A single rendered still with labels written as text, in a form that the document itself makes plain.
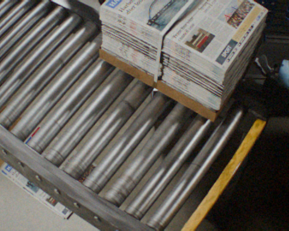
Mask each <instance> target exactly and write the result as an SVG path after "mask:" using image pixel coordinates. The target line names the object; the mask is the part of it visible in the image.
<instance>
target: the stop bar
mask: <svg viewBox="0 0 289 231"><path fill-rule="evenodd" d="M265 124H266V122H265V121H264V120H263V119H261V118H259V117H258V118H257V120H256V121H255V123H254V124H253V126H252V127H251V129H250V131H249V132H248V134H247V136H246V137H245V139H244V140H243V142H242V143H241V145H240V147H239V148H238V150H237V151H236V152H235V154H234V155H233V157H232V158H231V160H230V162H229V164H228V165H227V167H226V168H225V170H224V171H223V173H222V174H221V175H220V176H219V178H218V179H217V181H216V182H215V184H214V185H213V187H212V188H211V189H210V191H209V192H208V194H207V195H206V197H205V198H204V199H203V200H202V202H201V204H200V205H199V206H198V208H197V209H196V210H195V212H194V213H193V214H192V216H191V217H190V219H189V220H188V221H187V222H186V224H185V225H184V227H183V228H182V229H181V230H180V231H195V230H196V229H197V228H198V227H199V226H200V223H201V221H202V220H203V219H204V218H205V216H206V214H207V213H208V212H209V210H210V209H211V207H212V206H213V205H214V204H215V202H216V200H217V199H218V198H219V197H220V195H221V193H222V192H223V190H224V189H225V188H226V186H227V185H228V183H229V182H230V180H231V179H232V177H233V176H234V174H235V173H236V172H237V170H238V168H239V166H240V165H241V163H242V162H243V160H244V159H245V157H246V156H247V154H248V152H249V150H250V149H251V148H252V146H253V145H254V143H255V142H256V141H257V138H258V137H259V135H260V133H261V131H262V130H263V128H264V126H265Z"/></svg>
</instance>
